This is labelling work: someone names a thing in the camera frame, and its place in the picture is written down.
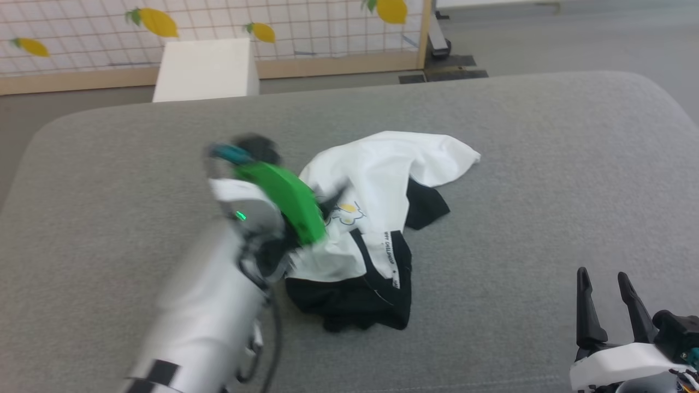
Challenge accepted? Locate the white rectangular box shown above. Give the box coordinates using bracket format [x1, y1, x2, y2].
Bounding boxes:
[152, 37, 260, 103]

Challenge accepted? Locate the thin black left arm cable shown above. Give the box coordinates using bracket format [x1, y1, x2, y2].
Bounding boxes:
[235, 292, 283, 393]

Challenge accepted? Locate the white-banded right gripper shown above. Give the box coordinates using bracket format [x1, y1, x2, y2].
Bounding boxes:
[570, 266, 684, 393]

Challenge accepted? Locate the long black floor mat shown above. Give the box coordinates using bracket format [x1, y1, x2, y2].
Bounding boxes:
[425, 69, 489, 82]

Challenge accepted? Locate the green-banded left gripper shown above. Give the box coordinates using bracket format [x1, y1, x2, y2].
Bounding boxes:
[234, 161, 351, 280]

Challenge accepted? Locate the grey metal stand leg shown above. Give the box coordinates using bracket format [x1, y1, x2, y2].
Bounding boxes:
[429, 0, 453, 59]

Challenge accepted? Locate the white and black long-sleeve shirt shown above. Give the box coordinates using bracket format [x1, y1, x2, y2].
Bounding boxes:
[284, 130, 482, 332]

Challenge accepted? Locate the lemon print tile partition panel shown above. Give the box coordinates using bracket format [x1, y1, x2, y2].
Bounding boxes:
[0, 0, 434, 97]

